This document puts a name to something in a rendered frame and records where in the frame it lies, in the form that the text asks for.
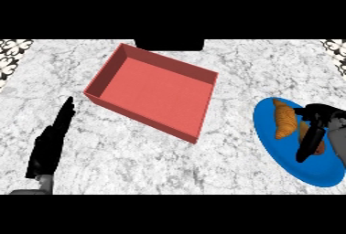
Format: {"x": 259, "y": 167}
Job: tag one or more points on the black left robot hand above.
{"x": 51, "y": 143}

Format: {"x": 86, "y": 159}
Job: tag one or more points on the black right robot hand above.
{"x": 315, "y": 134}

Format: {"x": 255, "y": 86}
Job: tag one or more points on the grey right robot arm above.
{"x": 338, "y": 137}

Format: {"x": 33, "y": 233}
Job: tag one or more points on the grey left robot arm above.
{"x": 42, "y": 186}

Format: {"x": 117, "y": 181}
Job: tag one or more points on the orange brown pear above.
{"x": 305, "y": 131}

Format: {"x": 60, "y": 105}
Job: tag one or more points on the blue plate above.
{"x": 284, "y": 149}

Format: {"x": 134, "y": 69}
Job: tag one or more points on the red open box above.
{"x": 156, "y": 91}

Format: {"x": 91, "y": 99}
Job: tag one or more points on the golden brown croissant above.
{"x": 286, "y": 119}

